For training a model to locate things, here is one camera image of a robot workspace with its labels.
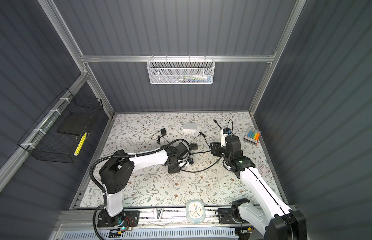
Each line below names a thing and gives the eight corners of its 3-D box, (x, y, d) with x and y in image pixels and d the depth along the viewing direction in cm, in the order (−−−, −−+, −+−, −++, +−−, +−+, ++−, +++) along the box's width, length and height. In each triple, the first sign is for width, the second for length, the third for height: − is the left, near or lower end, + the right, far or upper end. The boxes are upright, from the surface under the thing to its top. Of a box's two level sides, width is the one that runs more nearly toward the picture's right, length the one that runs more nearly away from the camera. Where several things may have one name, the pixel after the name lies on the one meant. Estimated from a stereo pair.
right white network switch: (182, 133, 110) (182, 131, 109) (182, 124, 116) (182, 122, 114) (196, 133, 110) (197, 131, 109) (196, 124, 116) (196, 122, 114)
